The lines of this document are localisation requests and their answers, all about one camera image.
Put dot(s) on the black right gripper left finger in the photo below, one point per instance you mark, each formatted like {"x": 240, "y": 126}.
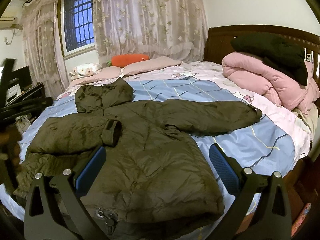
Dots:
{"x": 54, "y": 209}

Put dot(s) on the dark olive puffer jacket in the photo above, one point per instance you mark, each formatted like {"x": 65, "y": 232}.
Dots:
{"x": 140, "y": 144}

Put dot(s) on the black computer desk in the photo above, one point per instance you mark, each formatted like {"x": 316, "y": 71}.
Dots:
{"x": 26, "y": 107}

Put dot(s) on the black computer monitor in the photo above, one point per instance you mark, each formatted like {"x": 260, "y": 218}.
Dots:
{"x": 23, "y": 77}

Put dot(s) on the blue plaid bed sheet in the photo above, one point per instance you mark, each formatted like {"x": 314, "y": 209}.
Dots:
{"x": 225, "y": 119}

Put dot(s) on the white air conditioner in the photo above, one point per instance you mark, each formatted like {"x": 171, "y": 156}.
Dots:
{"x": 7, "y": 22}

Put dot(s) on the pink lace curtain left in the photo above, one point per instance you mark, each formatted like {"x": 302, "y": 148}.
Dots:
{"x": 42, "y": 46}

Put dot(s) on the pink lace curtain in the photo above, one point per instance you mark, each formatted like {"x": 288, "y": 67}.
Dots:
{"x": 173, "y": 28}
{"x": 42, "y": 46}

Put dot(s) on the pink cartoon print bedsheet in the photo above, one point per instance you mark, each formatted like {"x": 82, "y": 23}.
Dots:
{"x": 296, "y": 124}

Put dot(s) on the pink pillow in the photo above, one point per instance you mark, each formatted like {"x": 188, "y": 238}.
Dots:
{"x": 104, "y": 74}
{"x": 148, "y": 66}

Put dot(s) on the orange carrot plush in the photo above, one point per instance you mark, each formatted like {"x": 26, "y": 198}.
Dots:
{"x": 126, "y": 59}

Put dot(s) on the barred window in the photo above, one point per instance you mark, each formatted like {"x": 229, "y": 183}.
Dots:
{"x": 78, "y": 23}

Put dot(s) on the pink folded quilt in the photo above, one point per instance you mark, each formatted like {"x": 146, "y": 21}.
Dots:
{"x": 249, "y": 72}

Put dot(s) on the black garment on quilt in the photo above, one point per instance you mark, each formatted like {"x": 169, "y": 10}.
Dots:
{"x": 276, "y": 53}

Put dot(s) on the pink lace curtain right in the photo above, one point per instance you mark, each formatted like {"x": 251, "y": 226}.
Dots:
{"x": 173, "y": 28}

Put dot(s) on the dark wooden headboard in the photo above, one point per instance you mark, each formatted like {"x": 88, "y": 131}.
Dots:
{"x": 218, "y": 43}

